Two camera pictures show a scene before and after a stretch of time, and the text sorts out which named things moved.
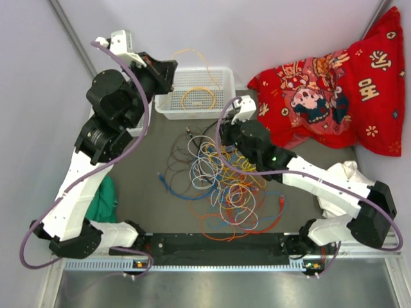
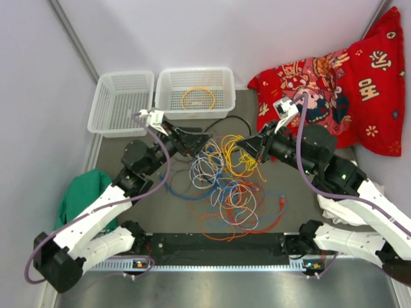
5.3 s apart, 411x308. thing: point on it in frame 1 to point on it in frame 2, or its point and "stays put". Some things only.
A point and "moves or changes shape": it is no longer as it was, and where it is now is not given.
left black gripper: (162, 72) to (186, 139)
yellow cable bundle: (233, 173) moves or changes shape
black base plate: (196, 246) stays put
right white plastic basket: (200, 93) stays put
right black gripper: (226, 129) to (252, 144)
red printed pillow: (353, 97) stays put
